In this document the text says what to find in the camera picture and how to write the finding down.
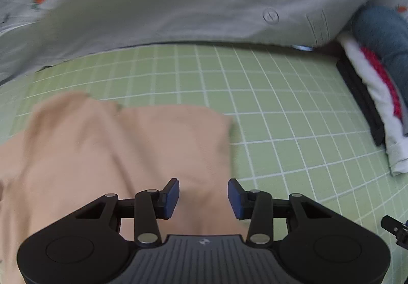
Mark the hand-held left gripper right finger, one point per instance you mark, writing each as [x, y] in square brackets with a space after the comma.
[235, 199]

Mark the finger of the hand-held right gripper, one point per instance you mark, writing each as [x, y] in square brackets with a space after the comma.
[394, 228]

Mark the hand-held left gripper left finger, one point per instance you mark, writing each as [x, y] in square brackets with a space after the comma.
[171, 199]

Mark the peach garment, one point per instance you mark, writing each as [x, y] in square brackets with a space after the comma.
[95, 150]

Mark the green grid cutting mat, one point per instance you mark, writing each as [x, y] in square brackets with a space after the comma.
[280, 112]

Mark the white folded garment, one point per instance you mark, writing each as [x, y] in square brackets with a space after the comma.
[379, 102]

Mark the red folded garment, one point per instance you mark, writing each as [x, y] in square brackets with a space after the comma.
[387, 83]

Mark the dark blue folded garment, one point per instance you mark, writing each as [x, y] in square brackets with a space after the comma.
[382, 32]

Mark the grey carrot print curtain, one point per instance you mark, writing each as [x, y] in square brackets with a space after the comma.
[178, 0]

